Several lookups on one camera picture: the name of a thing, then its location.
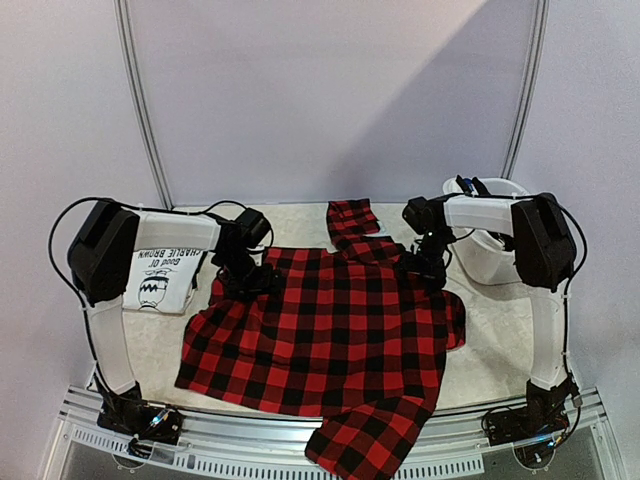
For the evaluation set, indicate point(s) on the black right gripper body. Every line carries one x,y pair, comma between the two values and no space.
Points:
428,267

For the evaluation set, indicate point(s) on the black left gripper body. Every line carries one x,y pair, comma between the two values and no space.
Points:
246,277

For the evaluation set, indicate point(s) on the white and green t-shirt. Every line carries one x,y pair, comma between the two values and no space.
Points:
162,280

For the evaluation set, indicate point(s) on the red black plaid flannel shirt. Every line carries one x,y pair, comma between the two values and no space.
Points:
350,339

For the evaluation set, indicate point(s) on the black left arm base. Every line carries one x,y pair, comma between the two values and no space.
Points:
128,413

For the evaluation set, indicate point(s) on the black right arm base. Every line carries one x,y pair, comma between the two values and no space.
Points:
545,412

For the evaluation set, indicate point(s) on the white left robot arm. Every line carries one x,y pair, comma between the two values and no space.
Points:
101,254

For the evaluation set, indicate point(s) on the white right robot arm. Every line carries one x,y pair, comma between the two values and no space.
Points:
544,258

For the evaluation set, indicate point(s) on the white plastic laundry basket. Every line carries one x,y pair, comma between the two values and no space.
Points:
483,257

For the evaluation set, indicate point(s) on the dark patterned clothes pile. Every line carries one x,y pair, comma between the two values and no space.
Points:
472,186

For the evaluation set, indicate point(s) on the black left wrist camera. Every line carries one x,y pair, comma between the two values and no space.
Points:
253,226

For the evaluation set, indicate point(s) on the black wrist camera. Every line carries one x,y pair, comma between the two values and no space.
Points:
422,215
253,226

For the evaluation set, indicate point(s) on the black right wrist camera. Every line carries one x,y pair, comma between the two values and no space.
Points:
422,215

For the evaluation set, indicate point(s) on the aluminium front rail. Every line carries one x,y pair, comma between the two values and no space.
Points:
224,445

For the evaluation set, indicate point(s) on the right aluminium frame post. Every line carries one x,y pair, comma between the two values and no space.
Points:
531,70

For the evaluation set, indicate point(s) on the aluminium frame post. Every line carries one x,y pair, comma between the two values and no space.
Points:
531,70
139,101

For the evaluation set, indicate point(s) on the left aluminium frame post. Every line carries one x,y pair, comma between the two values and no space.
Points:
139,101

